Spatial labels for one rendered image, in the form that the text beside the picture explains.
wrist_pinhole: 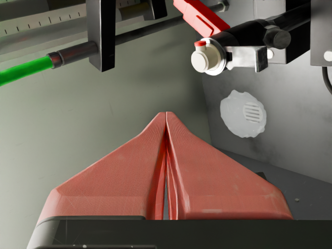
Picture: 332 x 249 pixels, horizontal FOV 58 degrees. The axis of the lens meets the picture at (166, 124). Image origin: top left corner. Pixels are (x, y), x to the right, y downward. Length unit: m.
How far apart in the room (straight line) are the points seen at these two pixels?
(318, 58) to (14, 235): 0.46
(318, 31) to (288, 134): 0.28
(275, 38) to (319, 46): 0.10
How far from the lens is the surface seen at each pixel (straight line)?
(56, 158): 0.49
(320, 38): 0.34
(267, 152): 0.63
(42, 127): 0.47
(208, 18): 0.25
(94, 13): 0.37
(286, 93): 0.55
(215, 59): 0.22
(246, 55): 0.21
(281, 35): 0.25
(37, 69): 0.36
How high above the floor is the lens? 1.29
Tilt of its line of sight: 34 degrees down
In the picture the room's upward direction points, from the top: 120 degrees counter-clockwise
